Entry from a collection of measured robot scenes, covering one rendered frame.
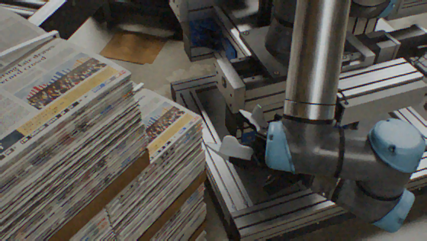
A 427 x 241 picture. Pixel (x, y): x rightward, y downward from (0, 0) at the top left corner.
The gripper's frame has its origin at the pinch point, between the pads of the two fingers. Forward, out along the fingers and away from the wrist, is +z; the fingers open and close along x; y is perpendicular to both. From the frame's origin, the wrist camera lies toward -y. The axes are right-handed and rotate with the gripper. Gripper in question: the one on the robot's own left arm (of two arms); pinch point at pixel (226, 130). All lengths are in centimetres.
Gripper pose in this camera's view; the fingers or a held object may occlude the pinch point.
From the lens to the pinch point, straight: 83.1
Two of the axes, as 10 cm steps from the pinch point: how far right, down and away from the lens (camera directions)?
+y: 0.0, -7.1, -7.0
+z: -8.0, -4.2, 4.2
